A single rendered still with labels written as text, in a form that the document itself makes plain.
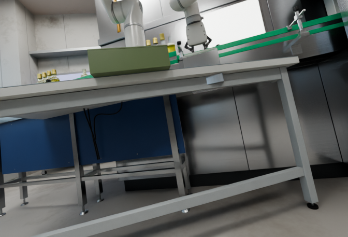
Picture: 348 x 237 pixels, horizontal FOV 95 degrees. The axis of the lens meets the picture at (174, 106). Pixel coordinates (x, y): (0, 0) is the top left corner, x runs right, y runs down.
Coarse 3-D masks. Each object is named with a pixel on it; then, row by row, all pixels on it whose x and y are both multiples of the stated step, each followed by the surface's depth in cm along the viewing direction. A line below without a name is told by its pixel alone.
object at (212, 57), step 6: (198, 54) 77; (204, 54) 76; (210, 54) 76; (216, 54) 75; (186, 60) 78; (192, 60) 78; (198, 60) 77; (204, 60) 76; (210, 60) 75; (216, 60) 75; (186, 66) 78; (192, 66) 77
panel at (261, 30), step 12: (252, 0) 115; (216, 12) 121; (228, 12) 119; (240, 12) 117; (252, 12) 115; (204, 24) 123; (216, 24) 121; (228, 24) 119; (240, 24) 116; (252, 24) 114; (216, 36) 120; (228, 36) 118; (240, 36) 116
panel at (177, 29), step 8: (240, 0) 117; (216, 8) 121; (168, 24) 130; (176, 24) 129; (184, 24) 127; (264, 24) 112; (152, 32) 134; (160, 32) 132; (168, 32) 130; (176, 32) 128; (184, 32) 127; (152, 40) 133; (160, 40) 132; (176, 40) 128; (184, 40) 126; (176, 48) 128; (184, 48) 126; (200, 48) 123
